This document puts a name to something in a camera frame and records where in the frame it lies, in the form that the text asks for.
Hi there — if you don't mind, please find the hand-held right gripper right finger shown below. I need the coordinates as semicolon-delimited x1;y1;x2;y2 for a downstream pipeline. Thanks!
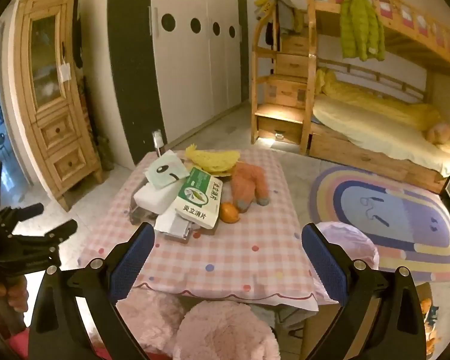
301;223;428;360

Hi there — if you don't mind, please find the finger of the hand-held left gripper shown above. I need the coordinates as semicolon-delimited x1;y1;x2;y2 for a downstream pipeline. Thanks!
0;219;78;271
0;203;45;230

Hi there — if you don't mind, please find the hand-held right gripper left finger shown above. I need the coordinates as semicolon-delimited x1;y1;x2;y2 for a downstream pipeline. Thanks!
28;222;156;360

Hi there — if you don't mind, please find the green and white medicine box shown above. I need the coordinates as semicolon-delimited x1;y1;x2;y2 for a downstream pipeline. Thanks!
172;167;224;229

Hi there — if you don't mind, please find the person's left hand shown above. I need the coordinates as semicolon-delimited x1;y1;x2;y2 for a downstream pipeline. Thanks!
0;275;29;313

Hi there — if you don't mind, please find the bin with pink bag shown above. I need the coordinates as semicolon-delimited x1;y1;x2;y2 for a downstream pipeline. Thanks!
311;221;380;304

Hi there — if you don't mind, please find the white foam block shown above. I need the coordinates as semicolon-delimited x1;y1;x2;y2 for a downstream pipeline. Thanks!
133;183;181;216

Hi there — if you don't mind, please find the table with pink checked cloth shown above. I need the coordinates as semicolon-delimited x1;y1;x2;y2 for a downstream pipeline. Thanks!
79;150;319;312

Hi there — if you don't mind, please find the rainbow oval rug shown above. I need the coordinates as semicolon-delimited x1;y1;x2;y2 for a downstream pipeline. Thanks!
309;165;450;284

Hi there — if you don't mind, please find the tall wooden cabinet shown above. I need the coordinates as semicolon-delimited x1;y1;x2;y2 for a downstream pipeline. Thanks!
13;0;104;211

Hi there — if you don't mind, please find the white smiley face packet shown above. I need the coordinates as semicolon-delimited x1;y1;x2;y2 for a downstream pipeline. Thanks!
144;152;190;190

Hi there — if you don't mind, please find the camouflage bag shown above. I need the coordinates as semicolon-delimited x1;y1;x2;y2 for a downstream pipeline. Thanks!
94;135;115;171

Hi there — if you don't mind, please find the orange fruit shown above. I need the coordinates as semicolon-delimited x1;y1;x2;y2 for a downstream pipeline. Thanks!
219;202;241;224

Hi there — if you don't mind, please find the red cloth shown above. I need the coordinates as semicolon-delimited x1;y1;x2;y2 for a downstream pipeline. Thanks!
4;328;32;360

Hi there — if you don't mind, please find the orange plush toy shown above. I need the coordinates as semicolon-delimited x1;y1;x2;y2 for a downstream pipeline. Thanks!
230;163;271;212

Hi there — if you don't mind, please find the pink fluffy cushion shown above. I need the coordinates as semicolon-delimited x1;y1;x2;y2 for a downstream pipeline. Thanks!
116;289;282;360

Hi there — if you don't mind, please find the wooden bunk bed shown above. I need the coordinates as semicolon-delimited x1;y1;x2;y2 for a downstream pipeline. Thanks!
304;0;450;196

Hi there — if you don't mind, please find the orange patterned object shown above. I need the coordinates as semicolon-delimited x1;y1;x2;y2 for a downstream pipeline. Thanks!
422;298;440;350

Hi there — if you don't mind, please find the yellow foam fruit net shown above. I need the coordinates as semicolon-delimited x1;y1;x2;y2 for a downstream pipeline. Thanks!
185;144;241;177

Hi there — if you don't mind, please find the pale yellow mattress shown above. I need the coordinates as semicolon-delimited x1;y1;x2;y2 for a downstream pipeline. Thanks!
312;94;450;178

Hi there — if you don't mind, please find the white paper note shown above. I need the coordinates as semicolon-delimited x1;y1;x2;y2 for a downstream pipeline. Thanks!
58;62;74;83

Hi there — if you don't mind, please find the yellow blanket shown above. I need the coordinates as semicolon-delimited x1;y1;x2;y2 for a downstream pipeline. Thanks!
315;67;443;132

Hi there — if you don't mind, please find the wooden staircase with drawers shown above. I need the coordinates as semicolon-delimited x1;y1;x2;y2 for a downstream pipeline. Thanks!
250;5;317;154

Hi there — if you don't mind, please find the pink plush toy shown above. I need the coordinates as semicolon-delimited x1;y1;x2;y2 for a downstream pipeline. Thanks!
425;122;450;145

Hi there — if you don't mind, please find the white wardrobe with round holes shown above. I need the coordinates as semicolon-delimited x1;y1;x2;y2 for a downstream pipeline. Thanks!
150;0;248;147

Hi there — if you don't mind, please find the green puffer jacket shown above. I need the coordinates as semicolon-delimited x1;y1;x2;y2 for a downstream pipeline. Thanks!
339;0;386;62

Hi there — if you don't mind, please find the grey jacket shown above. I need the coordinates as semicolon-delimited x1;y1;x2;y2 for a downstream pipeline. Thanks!
275;0;305;36

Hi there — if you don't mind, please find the yellow cloth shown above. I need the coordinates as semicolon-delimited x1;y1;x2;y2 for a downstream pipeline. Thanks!
255;0;291;13

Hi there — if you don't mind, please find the wide black wall panel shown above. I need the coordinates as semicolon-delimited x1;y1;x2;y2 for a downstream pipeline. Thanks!
107;0;166;166

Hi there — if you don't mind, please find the narrow black wall panel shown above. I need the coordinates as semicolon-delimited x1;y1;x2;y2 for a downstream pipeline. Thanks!
236;0;250;102

